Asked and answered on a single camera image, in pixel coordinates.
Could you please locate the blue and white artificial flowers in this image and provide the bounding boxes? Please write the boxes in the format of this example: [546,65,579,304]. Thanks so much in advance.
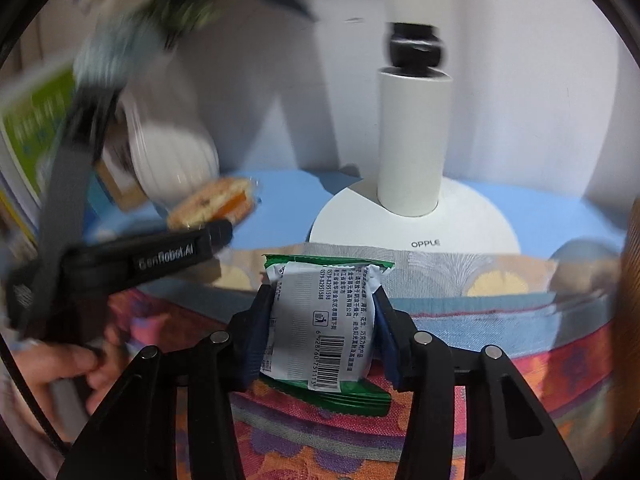
[75,0,321,76]

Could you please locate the person's left hand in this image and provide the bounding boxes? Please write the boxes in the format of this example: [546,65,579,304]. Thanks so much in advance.
[30,345,130,415]

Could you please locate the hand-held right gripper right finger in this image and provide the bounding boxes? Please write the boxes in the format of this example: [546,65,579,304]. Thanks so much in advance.
[372,287,583,480]

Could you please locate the light blue cloth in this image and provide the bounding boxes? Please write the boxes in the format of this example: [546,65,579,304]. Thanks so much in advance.
[82,170,628,291]

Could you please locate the floral woven tablecloth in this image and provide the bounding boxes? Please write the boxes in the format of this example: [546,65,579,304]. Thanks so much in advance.
[85,242,636,480]

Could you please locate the white ribbed vase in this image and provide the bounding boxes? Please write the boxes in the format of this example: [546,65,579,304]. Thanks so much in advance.
[115,95,221,206]

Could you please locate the white desk lamp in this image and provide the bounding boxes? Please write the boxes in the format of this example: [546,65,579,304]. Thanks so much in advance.
[309,22,521,256]

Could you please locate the round cake packet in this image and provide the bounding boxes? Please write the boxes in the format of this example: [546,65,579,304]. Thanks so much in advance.
[166,176,261,233]

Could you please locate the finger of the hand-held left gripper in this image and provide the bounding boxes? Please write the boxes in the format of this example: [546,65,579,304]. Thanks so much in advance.
[207,219,235,257]

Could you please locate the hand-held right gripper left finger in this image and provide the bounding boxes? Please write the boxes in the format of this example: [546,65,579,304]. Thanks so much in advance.
[55,284,273,480]

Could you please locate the black cable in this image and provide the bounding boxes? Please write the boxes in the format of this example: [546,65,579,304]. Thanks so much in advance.
[0,345,71,453]

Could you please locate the green cover book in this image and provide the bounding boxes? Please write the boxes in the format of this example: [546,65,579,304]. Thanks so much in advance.
[0,60,81,201]

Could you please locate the green and white snack packet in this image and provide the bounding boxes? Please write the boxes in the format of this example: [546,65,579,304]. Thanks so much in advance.
[247,254,396,417]

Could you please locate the small wooden picture frame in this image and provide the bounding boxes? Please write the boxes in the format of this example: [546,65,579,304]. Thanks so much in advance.
[95,125,146,211]

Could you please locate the brown ribbed glass bowl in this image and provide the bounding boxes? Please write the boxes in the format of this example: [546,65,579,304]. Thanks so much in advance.
[617,195,640,361]

